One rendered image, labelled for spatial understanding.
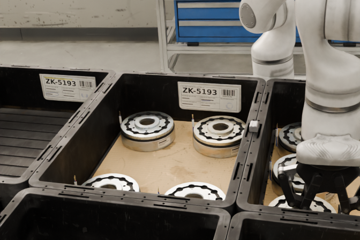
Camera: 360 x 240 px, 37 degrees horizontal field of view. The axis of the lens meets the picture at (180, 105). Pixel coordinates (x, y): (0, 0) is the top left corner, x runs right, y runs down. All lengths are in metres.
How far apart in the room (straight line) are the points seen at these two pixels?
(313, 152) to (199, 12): 2.22
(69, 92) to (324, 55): 0.64
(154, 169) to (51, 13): 3.12
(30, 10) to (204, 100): 3.09
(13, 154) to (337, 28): 0.68
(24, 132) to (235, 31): 1.87
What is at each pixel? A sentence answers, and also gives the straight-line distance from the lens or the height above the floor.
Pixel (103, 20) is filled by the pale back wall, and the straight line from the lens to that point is 3.92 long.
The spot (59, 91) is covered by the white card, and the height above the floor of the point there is 0.88.
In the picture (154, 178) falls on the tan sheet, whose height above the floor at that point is 0.83.
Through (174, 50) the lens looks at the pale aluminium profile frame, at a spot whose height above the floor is 0.28.
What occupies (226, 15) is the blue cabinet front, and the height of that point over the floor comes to 0.47.
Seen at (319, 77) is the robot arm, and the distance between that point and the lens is 0.68.
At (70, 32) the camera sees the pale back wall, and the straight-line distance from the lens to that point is 4.01.
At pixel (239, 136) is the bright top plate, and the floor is 0.86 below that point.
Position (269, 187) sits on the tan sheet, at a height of 0.83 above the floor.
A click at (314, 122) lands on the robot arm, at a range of 0.70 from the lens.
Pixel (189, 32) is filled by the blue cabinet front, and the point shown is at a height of 0.38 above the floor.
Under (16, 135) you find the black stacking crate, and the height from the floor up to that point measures 0.83.
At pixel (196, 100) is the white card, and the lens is 1.08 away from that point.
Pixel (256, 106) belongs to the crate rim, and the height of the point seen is 0.93.
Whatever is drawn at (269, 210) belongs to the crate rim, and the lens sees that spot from 0.71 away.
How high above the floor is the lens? 1.38
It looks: 28 degrees down
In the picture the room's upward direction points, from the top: 4 degrees counter-clockwise
